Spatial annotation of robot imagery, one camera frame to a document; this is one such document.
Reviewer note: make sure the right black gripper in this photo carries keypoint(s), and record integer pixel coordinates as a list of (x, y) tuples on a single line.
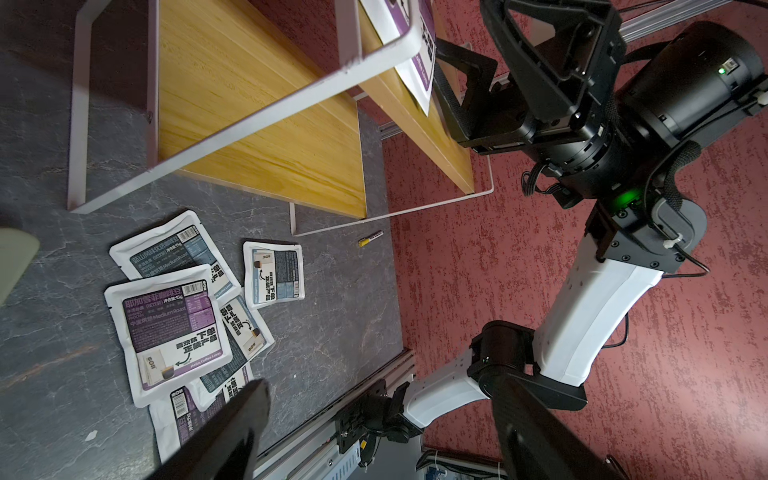
[(557, 105)]

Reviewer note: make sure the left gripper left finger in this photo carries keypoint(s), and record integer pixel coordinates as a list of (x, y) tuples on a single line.
[(227, 446)]

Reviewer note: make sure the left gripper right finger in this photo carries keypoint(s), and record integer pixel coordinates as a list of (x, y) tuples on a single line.
[(534, 443)]

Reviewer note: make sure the purple coffee bag bottom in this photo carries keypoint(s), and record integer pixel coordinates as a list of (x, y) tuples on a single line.
[(177, 418)]

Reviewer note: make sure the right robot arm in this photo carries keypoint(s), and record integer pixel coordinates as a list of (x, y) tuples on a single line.
[(671, 100)]

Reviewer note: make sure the beige eraser block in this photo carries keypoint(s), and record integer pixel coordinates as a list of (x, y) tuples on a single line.
[(18, 249)]

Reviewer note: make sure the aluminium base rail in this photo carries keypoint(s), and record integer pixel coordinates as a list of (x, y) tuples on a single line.
[(317, 449)]

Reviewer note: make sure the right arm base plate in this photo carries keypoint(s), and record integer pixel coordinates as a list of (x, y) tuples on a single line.
[(364, 415)]

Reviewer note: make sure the white frame wooden shelf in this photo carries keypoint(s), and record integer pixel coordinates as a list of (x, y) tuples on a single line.
[(232, 101)]

